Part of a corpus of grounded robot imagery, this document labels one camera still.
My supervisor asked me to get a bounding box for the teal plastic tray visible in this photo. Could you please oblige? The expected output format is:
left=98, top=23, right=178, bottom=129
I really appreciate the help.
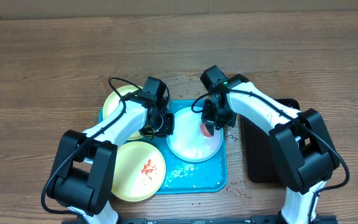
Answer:
left=98, top=99, right=229, bottom=195

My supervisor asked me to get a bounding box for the orange sponge with green pad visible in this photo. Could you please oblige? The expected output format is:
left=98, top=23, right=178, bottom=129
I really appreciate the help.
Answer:
left=200, top=123, right=214, bottom=138

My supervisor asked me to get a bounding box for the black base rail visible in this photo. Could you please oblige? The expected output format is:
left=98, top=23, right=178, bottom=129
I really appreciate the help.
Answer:
left=62, top=215, right=338, bottom=224

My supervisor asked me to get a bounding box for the yellow plate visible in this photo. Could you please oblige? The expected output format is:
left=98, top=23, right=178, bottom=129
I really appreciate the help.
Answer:
left=111, top=141, right=167, bottom=202
left=98, top=85, right=143, bottom=141

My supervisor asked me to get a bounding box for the black plastic tray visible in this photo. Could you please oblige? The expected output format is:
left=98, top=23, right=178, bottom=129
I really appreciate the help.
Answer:
left=240, top=97, right=300, bottom=184

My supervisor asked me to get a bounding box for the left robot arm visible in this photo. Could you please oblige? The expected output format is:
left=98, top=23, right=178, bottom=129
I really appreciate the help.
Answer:
left=41, top=77, right=174, bottom=223

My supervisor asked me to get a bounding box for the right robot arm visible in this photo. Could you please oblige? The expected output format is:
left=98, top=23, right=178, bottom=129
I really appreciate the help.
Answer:
left=200, top=65, right=340, bottom=223

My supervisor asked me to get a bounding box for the light blue plate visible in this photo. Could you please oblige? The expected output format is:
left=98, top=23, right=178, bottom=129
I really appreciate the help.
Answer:
left=167, top=107, right=223, bottom=162

